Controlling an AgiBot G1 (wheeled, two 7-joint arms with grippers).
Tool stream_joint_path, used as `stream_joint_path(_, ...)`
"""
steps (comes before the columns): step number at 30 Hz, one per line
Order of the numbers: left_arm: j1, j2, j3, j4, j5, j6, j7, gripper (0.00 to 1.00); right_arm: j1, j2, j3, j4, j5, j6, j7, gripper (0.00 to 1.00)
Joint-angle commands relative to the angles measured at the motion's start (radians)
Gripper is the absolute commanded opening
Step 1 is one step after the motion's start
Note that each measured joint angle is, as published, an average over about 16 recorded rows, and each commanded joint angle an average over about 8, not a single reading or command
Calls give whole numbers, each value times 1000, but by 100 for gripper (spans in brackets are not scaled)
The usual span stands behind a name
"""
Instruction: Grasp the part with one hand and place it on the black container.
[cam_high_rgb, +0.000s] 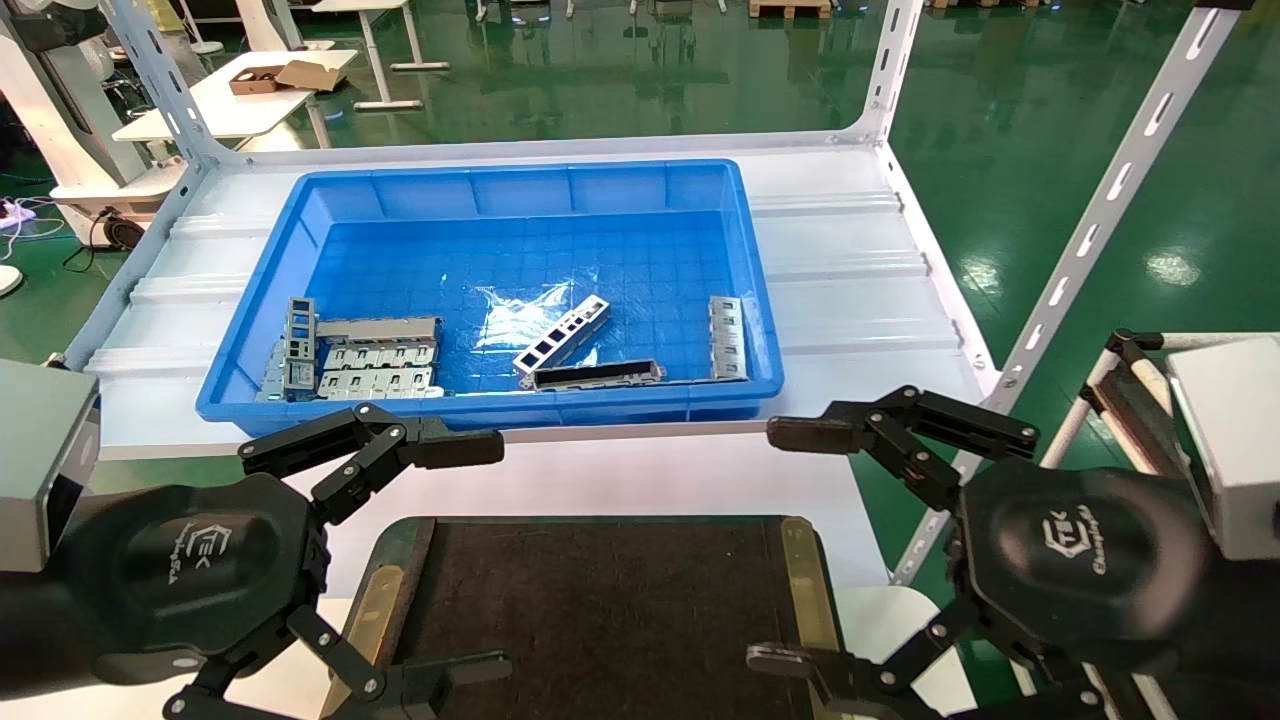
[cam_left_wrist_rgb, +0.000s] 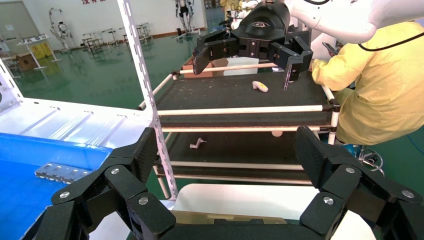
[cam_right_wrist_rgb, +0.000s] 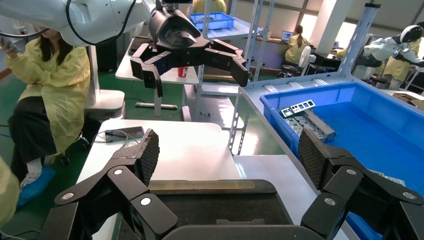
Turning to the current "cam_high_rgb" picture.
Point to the white round-cornered table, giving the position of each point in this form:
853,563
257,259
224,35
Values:
230,105

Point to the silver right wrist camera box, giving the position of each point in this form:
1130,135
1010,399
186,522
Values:
1235,440

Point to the grey upright metal frame part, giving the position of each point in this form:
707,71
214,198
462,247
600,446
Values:
300,345

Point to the blue plastic bin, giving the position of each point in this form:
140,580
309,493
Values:
640,250

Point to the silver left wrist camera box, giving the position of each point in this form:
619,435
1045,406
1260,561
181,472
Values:
35,460

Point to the grey metal part with windows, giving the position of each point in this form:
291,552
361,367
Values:
560,337

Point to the white tube frame black pads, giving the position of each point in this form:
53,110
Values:
1130,400

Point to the grey long metal part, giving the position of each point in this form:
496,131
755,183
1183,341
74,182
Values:
380,327

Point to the black flat container tray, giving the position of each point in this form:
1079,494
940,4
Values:
600,610

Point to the clear plastic bag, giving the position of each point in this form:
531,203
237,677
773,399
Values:
520,315

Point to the wooden pallet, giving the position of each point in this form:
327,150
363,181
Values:
790,8

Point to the silver slotted metal part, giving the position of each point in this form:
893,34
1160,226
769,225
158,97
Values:
727,338
380,384
380,356

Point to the white perforated metal shelf rack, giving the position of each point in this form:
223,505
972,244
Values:
850,290

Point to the brown cardboard box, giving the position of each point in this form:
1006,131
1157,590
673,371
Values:
300,75

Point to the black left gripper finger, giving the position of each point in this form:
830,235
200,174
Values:
450,448

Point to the white desk with legs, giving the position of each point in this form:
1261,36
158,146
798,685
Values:
375,60

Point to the white machine stand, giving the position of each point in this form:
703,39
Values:
70,130

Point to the dark long metal part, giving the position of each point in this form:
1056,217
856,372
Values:
595,376

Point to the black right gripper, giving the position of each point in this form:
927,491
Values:
1080,560

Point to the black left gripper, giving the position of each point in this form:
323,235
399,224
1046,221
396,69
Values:
180,570

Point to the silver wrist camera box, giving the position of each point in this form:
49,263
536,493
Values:
35,460
1235,440

